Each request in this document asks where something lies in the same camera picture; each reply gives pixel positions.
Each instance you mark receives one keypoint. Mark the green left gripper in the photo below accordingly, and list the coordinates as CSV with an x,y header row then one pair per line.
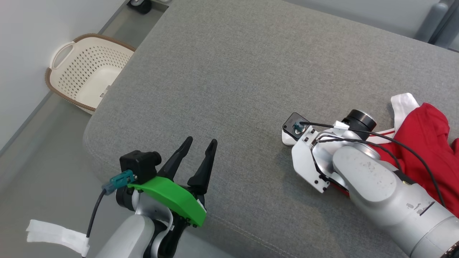
x,y
168,193

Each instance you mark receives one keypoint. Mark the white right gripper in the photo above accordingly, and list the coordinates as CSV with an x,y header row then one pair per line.
x,y
303,157

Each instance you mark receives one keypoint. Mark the red jersey white trim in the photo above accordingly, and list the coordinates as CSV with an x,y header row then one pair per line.
x,y
430,136

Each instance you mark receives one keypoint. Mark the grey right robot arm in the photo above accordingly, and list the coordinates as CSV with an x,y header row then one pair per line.
x,y
376,186

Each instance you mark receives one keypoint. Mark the grey fabric sofa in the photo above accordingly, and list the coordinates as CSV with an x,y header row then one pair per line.
x,y
233,89

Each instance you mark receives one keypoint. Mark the cream plastic laundry basket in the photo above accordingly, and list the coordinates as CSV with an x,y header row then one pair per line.
x,y
89,71

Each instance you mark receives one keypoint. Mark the white tape tag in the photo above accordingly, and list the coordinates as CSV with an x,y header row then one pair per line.
x,y
53,233

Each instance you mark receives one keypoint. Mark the black caster wheel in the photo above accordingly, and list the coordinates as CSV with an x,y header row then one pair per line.
x,y
141,6

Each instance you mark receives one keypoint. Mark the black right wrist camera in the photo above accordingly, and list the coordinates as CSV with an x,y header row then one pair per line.
x,y
288,123

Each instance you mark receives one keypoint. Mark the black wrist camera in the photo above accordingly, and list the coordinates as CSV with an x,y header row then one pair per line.
x,y
138,165
288,123

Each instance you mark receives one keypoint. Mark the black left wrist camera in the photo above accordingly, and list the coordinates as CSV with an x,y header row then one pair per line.
x,y
138,165

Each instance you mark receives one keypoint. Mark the grey partition post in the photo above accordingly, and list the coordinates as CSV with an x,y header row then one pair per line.
x,y
430,21
450,32

